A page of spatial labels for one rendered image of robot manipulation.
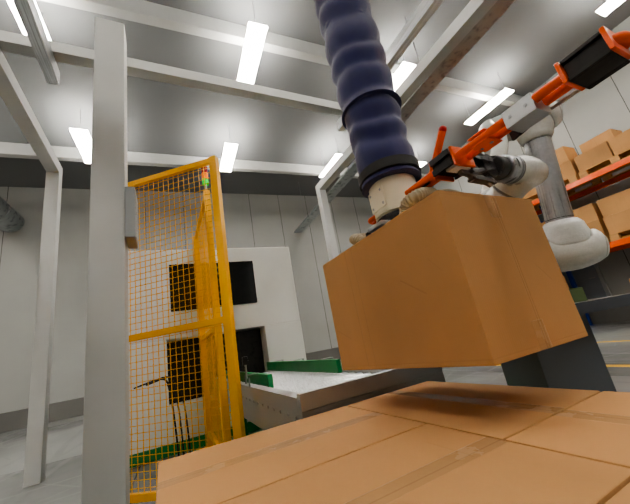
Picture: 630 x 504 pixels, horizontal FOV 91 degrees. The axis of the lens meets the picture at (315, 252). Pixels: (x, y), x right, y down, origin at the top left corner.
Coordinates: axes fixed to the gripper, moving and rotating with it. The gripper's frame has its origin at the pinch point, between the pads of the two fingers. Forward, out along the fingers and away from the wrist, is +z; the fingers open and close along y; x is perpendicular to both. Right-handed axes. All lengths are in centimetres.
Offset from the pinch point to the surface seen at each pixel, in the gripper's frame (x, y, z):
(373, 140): 20.9, -21.6, 8.6
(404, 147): 15.6, -16.1, 0.7
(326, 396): 61, 62, 24
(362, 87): 19.7, -43.9, 8.4
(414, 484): -5, 66, 43
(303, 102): 186, -202, -64
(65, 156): 747, -474, 276
